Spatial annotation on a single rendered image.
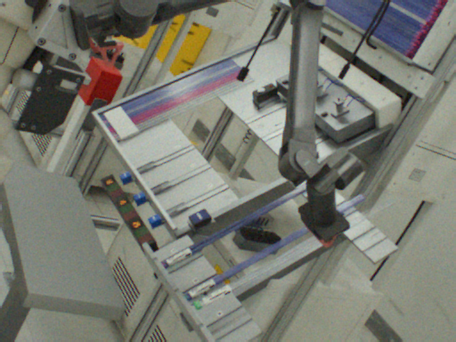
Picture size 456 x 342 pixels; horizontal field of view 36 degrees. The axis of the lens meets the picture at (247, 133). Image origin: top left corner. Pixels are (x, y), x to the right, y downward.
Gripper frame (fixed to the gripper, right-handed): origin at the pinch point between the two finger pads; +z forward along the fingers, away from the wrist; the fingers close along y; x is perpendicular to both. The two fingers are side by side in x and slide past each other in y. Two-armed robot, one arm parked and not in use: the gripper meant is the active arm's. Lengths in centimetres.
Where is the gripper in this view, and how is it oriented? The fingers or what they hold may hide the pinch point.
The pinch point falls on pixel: (326, 241)
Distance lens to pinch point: 153.1
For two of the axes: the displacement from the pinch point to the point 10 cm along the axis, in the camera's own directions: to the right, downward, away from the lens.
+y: -5.2, -5.6, 6.5
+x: -8.4, 4.6, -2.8
